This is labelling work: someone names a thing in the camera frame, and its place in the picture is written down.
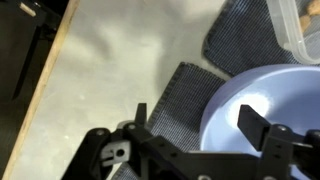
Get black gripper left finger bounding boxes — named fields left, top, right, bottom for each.
left=61, top=103, right=188, bottom=180

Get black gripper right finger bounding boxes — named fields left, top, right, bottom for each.
left=237, top=104, right=320, bottom=180

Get blue bowl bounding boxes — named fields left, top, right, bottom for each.
left=199, top=64, right=320, bottom=180

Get brown food pieces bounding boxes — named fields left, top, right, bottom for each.
left=298, top=0, right=320, bottom=34

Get dark blue woven placemat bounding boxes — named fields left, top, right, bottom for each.
left=202, top=0, right=320, bottom=78
left=111, top=61, right=231, bottom=180

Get clear plastic container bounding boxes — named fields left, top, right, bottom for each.
left=265, top=0, right=320, bottom=66

